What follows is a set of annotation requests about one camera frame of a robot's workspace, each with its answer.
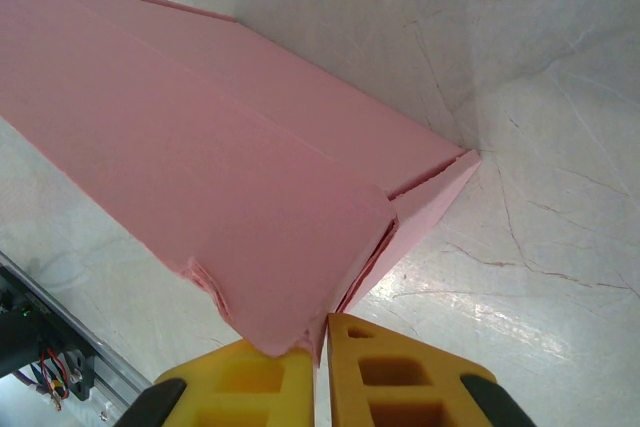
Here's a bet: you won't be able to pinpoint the pink paper box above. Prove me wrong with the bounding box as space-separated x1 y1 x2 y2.
0 0 481 366

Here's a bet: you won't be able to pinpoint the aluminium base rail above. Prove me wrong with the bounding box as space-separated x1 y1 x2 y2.
0 249 154 427

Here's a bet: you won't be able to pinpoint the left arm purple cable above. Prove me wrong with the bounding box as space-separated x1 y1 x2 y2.
12 369 46 394

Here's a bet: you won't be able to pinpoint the left base red black wires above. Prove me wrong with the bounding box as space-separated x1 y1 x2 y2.
37 346 71 404

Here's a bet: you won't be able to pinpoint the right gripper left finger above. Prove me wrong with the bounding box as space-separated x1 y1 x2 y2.
122 339 317 427

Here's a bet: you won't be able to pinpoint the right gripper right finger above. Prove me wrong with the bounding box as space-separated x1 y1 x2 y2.
326 312 537 427

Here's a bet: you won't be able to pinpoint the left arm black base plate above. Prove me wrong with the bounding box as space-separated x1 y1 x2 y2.
0 266 97 401

